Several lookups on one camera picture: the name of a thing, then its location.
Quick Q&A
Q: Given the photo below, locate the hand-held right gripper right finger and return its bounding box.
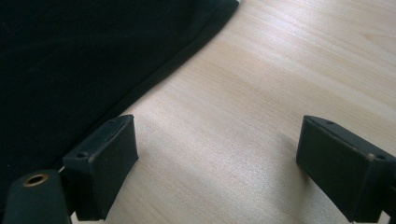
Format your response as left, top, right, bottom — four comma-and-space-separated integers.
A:
295, 115, 396, 223

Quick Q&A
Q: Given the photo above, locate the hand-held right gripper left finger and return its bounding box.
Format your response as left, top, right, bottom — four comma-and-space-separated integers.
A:
62, 114, 139, 222

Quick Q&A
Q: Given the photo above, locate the black cloth garment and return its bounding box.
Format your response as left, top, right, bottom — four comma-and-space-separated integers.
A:
0, 0, 240, 214

